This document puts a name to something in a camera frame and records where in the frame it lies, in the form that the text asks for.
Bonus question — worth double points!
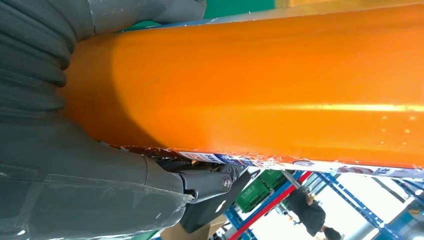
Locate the green plastic crate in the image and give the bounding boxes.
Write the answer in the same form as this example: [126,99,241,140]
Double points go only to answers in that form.
[235,180,271,215]
[258,169,289,191]

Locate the brown cardboard box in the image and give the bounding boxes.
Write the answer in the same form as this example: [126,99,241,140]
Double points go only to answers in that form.
[160,214,230,240]

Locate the person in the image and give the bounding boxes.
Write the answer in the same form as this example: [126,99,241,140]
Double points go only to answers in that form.
[285,188,344,240]

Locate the red rack beam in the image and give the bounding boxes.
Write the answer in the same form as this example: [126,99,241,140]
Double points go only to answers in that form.
[228,171,314,240]

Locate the blue metal rack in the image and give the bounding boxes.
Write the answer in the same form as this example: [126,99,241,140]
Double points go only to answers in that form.
[225,170,424,240]

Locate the green table mat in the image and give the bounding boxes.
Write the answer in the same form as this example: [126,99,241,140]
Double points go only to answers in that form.
[124,0,276,32]

